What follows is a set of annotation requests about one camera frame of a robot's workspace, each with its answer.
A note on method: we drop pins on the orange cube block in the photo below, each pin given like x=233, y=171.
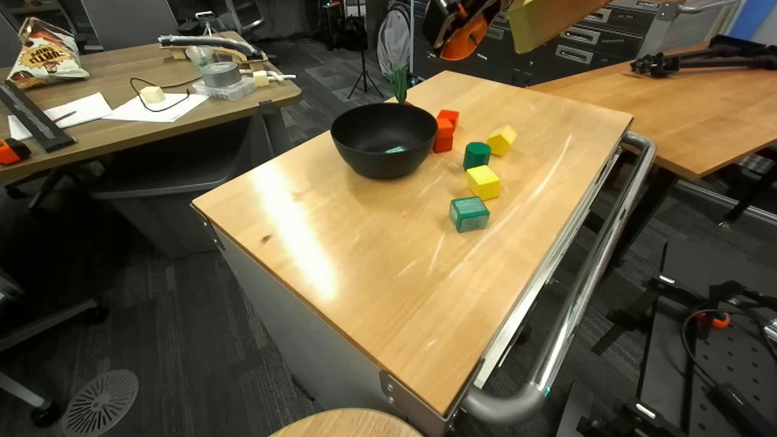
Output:
x=442, y=141
x=449, y=118

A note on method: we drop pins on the magenta toy radish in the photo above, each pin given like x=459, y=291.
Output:
x=398, y=85

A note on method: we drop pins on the black bowl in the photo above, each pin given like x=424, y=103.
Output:
x=382, y=140

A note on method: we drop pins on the green cube block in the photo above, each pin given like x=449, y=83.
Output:
x=469, y=214

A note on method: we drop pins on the yellow cube block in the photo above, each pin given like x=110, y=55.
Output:
x=500, y=141
x=484, y=182

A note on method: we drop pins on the grey metal tool cart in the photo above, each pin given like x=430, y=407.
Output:
x=324, y=340

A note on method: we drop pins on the black tripod stand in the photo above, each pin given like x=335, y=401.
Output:
x=364, y=80

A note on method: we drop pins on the round mesh reflector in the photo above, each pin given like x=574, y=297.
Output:
x=393, y=39

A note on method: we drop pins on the round wooden stool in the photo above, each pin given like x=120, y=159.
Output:
x=347, y=426

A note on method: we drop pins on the clear plastic container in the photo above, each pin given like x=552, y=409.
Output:
x=220, y=79

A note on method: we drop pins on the curved headband device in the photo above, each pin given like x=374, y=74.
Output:
x=210, y=43

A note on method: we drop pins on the white paper sheet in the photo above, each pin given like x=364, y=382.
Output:
x=76, y=109
x=158, y=107

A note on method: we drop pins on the white round puck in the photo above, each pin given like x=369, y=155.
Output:
x=150, y=95

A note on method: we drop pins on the wooden office desk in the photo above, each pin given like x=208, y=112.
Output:
x=121, y=134

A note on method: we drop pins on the black drawer cabinet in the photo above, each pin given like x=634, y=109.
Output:
x=622, y=49

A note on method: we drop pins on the black folded tripod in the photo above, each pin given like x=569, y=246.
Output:
x=663, y=63

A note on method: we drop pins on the grey mesh office chair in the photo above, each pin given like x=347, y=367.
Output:
x=130, y=20

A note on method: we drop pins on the large wooden table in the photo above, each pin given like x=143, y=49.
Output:
x=704, y=112

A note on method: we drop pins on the orange clamp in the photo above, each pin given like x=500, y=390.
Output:
x=715, y=321

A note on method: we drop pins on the round white floor grille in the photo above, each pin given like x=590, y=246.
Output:
x=97, y=401

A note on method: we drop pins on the office chair base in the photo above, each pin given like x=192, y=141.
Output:
x=57, y=321

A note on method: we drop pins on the grey plastic crate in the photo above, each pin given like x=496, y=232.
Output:
x=687, y=26

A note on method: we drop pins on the black perforated breadboard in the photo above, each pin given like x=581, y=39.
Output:
x=728, y=367

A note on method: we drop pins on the long black bar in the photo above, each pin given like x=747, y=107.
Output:
x=33, y=118

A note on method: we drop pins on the chips bag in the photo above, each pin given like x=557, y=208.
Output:
x=45, y=56

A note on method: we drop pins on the small orange object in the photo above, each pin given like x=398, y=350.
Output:
x=8, y=152

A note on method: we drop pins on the blue panel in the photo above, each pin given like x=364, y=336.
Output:
x=761, y=16

